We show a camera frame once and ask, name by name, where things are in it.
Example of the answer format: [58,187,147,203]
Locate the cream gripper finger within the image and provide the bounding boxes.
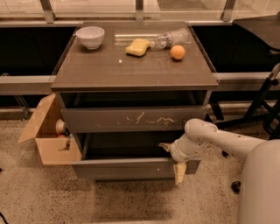
[158,143,171,152]
[173,163,186,185]

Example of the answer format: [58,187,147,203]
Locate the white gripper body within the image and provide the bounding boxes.
[169,134,201,163]

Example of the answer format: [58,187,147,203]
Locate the grey drawer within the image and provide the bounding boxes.
[61,106,207,133]
[71,130,201,180]

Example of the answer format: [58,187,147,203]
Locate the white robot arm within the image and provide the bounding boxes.
[159,118,280,224]

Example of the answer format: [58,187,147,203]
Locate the grey top drawer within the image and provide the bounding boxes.
[61,106,207,133]

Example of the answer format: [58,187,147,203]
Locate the grey drawer cabinet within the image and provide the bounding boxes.
[51,20,219,184]

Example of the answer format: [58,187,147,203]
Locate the open cardboard box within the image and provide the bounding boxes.
[18,94,81,165]

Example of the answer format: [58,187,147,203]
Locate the black office chair base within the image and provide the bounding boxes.
[208,62,280,194]

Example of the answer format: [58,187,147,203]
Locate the orange fruit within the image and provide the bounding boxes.
[171,45,186,60]

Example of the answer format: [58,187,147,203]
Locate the yellow sponge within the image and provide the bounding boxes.
[125,38,151,57]

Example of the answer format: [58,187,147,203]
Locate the white bottle in box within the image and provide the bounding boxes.
[55,119,66,136]

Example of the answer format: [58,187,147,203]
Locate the clear plastic bottle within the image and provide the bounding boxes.
[150,28,189,49]

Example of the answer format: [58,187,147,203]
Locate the white ceramic bowl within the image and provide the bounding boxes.
[75,26,105,50]

